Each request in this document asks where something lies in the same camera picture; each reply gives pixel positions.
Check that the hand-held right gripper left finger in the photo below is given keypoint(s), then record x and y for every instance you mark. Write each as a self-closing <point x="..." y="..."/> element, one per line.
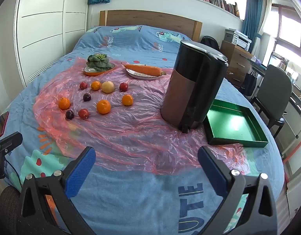
<point x="80" y="173"/>

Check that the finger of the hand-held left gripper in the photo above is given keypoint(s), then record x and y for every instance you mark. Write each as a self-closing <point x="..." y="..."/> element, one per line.
<point x="10" y="138"/>

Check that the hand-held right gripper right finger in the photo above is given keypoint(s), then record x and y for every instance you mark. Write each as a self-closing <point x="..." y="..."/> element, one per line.
<point x="211" y="171"/>

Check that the green tray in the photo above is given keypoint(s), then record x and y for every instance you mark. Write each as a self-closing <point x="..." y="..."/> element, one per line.
<point x="228" y="124"/>

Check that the dark purple plum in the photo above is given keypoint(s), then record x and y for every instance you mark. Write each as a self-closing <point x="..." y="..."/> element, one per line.
<point x="69" y="114"/>
<point x="87" y="97"/>

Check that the red apple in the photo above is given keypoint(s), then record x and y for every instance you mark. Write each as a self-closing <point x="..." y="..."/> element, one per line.
<point x="83" y="113"/>

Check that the large orange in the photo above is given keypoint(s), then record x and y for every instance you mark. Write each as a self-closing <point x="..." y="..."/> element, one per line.
<point x="103" y="106"/>

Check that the red plum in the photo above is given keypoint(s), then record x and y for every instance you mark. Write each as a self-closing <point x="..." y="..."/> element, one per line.
<point x="83" y="85"/>
<point x="123" y="86"/>

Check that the yellow apple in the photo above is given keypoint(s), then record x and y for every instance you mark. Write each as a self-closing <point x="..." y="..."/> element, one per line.
<point x="107" y="87"/>

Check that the phone in red case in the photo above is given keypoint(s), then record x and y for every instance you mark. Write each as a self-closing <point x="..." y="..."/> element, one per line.
<point x="2" y="124"/>

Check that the pink plastic sheet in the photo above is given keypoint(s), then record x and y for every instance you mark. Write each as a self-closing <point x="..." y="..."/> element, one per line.
<point x="130" y="137"/>

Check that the dark tote bag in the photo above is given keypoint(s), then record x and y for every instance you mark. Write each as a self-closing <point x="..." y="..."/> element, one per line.
<point x="249" y="83"/>

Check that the green vegetable on orange plate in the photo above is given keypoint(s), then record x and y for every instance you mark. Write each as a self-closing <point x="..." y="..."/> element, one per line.
<point x="91" y="73"/>

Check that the grey office chair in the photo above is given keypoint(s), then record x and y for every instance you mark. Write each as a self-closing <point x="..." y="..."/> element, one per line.
<point x="275" y="85"/>

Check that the green bok choy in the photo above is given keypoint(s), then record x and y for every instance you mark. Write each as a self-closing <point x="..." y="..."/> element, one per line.
<point x="97" y="62"/>

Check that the white wardrobe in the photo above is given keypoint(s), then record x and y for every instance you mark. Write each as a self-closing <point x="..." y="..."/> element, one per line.
<point x="42" y="29"/>

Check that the wooden drawer cabinet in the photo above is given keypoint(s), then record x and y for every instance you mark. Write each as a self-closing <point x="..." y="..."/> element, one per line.
<point x="235" y="58"/>

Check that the carrot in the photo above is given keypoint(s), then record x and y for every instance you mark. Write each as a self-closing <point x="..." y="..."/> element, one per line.
<point x="143" y="69"/>

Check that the black backpack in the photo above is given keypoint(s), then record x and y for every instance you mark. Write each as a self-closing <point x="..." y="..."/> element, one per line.
<point x="209" y="42"/>

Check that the white printer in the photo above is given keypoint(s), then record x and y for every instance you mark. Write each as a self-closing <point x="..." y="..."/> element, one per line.
<point x="238" y="40"/>

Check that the wooden headboard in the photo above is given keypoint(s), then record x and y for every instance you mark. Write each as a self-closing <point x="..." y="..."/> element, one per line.
<point x="150" y="19"/>

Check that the brown framed window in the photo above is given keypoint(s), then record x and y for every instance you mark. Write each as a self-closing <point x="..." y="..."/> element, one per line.
<point x="290" y="27"/>

